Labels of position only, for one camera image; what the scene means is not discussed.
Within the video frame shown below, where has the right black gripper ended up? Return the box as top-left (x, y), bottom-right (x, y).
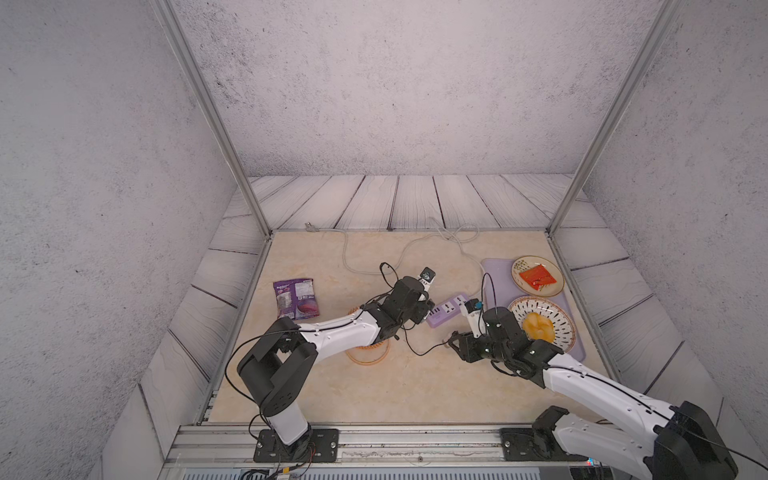
top-left (445, 329), bottom-right (511, 365)

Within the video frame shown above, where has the purple power strip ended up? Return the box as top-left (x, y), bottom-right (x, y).
top-left (426, 293), bottom-right (469, 329)

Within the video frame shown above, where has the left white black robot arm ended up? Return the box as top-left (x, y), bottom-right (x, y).
top-left (236, 268), bottom-right (435, 453)

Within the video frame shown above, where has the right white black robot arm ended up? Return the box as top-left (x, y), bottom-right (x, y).
top-left (449, 299), bottom-right (739, 479)

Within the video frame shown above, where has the orange desk fan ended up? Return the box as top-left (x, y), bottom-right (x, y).
top-left (345, 339), bottom-right (392, 367)

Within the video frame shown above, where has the lavender tray mat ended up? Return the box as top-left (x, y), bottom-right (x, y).
top-left (481, 258), bottom-right (587, 361)

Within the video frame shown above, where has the yellow food piece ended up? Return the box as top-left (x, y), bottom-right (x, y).
top-left (522, 312), bottom-right (556, 343)

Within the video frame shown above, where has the patterned white plate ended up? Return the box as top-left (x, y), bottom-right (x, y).
top-left (508, 296), bottom-right (577, 352)

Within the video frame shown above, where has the red snack packet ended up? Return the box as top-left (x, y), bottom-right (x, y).
top-left (519, 264), bottom-right (557, 291)

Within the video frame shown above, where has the beige plate with red packet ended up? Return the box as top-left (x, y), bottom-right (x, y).
top-left (511, 256), bottom-right (565, 297)

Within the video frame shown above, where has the purple snack packet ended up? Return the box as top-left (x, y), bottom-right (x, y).
top-left (273, 278), bottom-right (320, 320)

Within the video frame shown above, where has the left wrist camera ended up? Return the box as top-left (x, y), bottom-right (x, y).
top-left (418, 267), bottom-right (436, 292)

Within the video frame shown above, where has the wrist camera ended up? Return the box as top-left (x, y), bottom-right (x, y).
top-left (418, 267), bottom-right (436, 292)
top-left (461, 298), bottom-right (485, 338)

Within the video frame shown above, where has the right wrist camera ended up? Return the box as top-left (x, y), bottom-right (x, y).
top-left (461, 298), bottom-right (485, 338)

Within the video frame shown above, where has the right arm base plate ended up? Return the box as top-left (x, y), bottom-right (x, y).
top-left (499, 428), bottom-right (588, 463)

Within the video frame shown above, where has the white power strip cable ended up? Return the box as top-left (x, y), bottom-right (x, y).
top-left (304, 213), bottom-right (485, 298)

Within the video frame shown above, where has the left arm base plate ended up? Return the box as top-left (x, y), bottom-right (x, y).
top-left (253, 427), bottom-right (339, 464)

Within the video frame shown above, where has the aluminium mounting rail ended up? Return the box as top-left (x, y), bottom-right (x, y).
top-left (157, 422), bottom-right (691, 480)

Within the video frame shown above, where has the right aluminium frame post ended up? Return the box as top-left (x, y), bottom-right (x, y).
top-left (546, 0), bottom-right (683, 239)

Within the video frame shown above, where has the aluminium frame post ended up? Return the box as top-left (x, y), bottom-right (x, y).
top-left (546, 0), bottom-right (683, 239)
top-left (152, 0), bottom-right (273, 238)

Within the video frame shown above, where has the left aluminium frame post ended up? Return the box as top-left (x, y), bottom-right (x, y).
top-left (152, 0), bottom-right (273, 238)

